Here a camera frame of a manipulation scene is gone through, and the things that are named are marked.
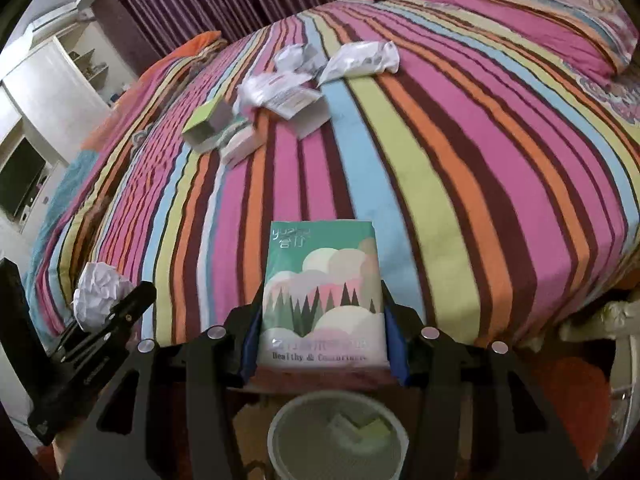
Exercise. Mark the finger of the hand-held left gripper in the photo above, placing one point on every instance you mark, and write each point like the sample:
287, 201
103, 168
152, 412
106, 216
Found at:
127, 307

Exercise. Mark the white mesh wastebasket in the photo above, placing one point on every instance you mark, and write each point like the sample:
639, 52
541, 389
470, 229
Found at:
295, 440

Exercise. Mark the white and pink box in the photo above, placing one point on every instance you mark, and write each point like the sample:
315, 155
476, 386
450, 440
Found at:
241, 147

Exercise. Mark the flat screen television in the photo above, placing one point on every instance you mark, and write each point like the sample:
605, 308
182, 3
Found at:
20, 175

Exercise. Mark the white air conditioner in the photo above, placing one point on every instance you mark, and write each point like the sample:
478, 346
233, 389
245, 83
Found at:
60, 20

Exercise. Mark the plain white plastic bag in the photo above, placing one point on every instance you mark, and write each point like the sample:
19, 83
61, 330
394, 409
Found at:
360, 60

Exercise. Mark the printed white plastic bag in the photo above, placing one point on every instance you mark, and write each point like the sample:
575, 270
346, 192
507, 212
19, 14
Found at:
270, 90

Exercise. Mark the white paper ball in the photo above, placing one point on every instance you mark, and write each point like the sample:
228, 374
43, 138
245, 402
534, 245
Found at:
97, 290

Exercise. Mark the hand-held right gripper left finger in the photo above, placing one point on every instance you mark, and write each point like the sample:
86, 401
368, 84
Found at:
248, 355

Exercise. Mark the green tissue pack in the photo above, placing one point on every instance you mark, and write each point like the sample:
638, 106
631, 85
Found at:
320, 285

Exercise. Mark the white wardrobe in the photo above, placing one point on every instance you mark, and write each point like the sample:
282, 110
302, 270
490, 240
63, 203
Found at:
50, 85

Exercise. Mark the small green and white box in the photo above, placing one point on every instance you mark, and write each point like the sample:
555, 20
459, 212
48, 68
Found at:
367, 430

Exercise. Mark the floral bedsheet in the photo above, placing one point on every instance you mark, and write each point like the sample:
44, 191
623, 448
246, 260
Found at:
615, 100

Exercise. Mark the pink floral pillow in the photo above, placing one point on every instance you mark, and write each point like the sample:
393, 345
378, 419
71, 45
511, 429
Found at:
540, 15

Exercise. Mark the striped colourful bedspread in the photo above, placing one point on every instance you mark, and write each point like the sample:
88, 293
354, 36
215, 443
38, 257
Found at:
425, 185

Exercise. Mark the white ornate bed footboard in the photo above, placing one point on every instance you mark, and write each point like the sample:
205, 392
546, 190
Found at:
610, 325

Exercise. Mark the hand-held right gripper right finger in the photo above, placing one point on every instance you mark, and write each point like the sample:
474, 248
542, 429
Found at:
397, 345

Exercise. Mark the crumpled grey-white paper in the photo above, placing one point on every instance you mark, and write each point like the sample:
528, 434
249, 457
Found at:
295, 57

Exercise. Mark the red fuzzy cloth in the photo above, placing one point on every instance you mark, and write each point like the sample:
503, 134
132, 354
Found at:
570, 395

